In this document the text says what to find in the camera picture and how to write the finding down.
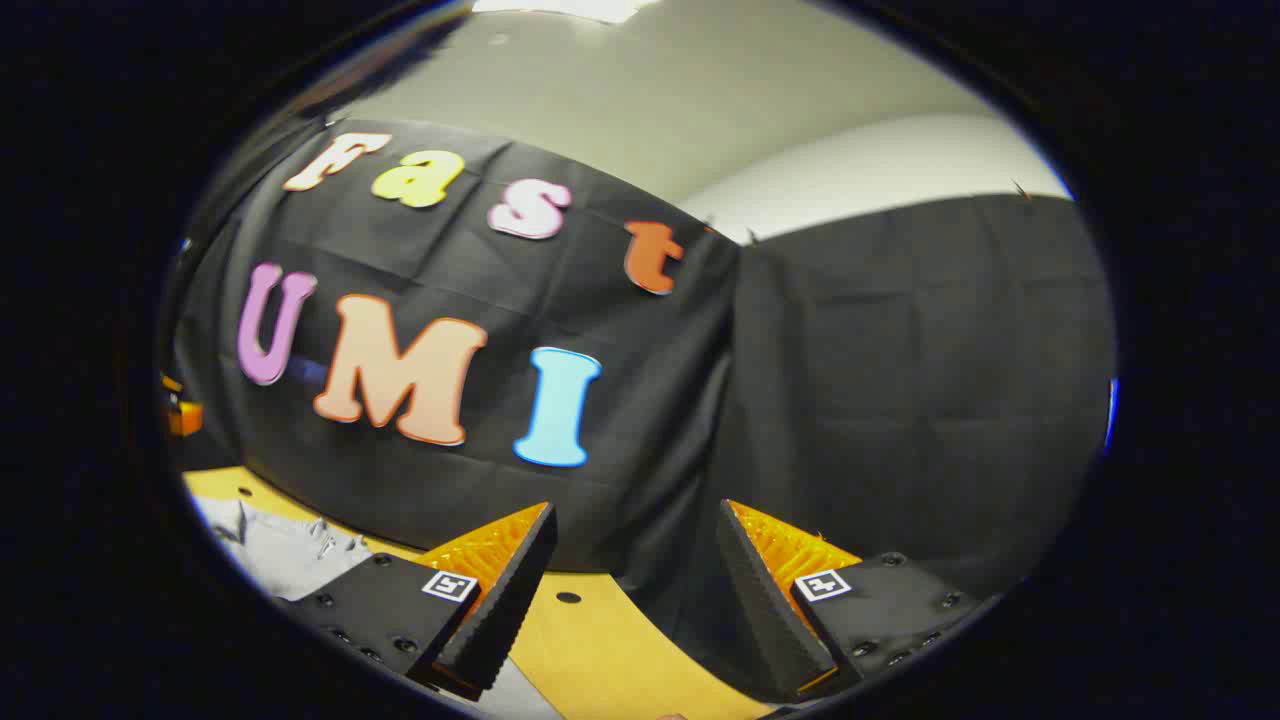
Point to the grey zip-neck sweatshirt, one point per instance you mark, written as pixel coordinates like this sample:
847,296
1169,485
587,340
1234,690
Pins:
285,550

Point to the black backdrop cloth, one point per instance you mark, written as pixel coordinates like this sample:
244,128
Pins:
850,380

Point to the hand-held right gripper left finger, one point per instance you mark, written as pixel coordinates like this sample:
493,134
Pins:
505,610

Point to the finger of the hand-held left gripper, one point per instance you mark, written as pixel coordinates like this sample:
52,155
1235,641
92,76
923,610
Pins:
185,418

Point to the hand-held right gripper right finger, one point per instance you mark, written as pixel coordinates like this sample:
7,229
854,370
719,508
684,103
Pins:
765,620

